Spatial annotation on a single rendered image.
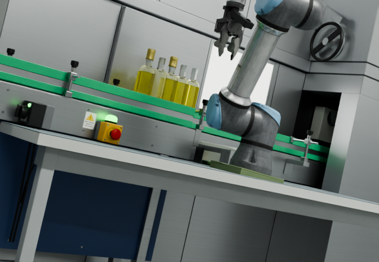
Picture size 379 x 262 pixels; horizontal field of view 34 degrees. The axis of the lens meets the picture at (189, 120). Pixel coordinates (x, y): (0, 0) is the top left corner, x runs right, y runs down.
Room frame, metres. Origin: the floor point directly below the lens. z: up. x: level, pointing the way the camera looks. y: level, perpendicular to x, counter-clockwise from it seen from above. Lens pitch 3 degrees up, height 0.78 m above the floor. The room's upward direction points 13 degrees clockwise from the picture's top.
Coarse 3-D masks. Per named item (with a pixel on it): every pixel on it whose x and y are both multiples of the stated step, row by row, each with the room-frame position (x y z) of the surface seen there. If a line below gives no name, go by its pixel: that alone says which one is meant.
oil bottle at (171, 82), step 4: (168, 72) 2.56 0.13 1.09; (168, 76) 2.54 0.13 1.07; (172, 76) 2.55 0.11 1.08; (176, 76) 2.56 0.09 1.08; (168, 80) 2.54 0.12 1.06; (172, 80) 2.55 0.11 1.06; (176, 80) 2.56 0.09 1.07; (168, 84) 2.54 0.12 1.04; (172, 84) 2.55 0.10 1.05; (176, 84) 2.56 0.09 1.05; (168, 88) 2.54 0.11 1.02; (172, 88) 2.55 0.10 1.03; (164, 92) 2.54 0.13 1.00; (168, 92) 2.54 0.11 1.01; (172, 92) 2.56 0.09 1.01; (164, 96) 2.54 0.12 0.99; (168, 96) 2.55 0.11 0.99; (172, 96) 2.56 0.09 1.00; (168, 100) 2.55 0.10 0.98; (172, 100) 2.56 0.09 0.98
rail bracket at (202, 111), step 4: (204, 100) 2.50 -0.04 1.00; (208, 100) 2.50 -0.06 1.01; (204, 104) 2.50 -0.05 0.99; (204, 108) 2.50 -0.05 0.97; (196, 112) 2.53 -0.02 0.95; (200, 112) 2.50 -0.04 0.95; (204, 112) 2.49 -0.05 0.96; (200, 116) 2.50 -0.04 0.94; (204, 116) 2.50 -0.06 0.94; (200, 120) 2.50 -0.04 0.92; (196, 124) 2.51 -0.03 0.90; (200, 124) 2.50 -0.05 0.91; (200, 128) 2.49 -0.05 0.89
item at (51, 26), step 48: (0, 0) 2.37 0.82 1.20; (48, 0) 2.38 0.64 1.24; (96, 0) 2.49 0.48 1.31; (144, 0) 2.60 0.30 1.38; (192, 0) 2.77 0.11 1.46; (0, 48) 2.30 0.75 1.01; (48, 48) 2.40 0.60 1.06; (96, 48) 2.52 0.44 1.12; (240, 48) 2.97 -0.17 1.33; (288, 48) 3.15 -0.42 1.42; (288, 96) 3.19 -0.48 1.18
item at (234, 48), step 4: (232, 40) 2.36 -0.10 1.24; (236, 40) 2.36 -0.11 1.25; (232, 44) 2.37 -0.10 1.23; (236, 44) 2.36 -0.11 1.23; (228, 48) 2.41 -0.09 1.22; (232, 48) 2.37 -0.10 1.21; (236, 48) 2.37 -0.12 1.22; (232, 52) 2.37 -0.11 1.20; (236, 52) 2.37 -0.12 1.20; (232, 56) 2.36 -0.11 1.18
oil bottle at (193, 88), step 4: (188, 80) 2.62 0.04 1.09; (192, 80) 2.61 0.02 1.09; (192, 84) 2.61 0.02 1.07; (196, 84) 2.62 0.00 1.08; (188, 88) 2.60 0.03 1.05; (192, 88) 2.61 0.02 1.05; (196, 88) 2.62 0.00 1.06; (188, 92) 2.60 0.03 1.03; (192, 92) 2.61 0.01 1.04; (196, 92) 2.62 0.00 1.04; (188, 96) 2.60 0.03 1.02; (192, 96) 2.61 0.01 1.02; (196, 96) 2.63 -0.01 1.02; (188, 100) 2.61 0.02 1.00; (192, 100) 2.62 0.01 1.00; (196, 100) 2.63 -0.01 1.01; (184, 104) 2.60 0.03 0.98; (188, 104) 2.61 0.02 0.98; (192, 104) 2.62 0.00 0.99
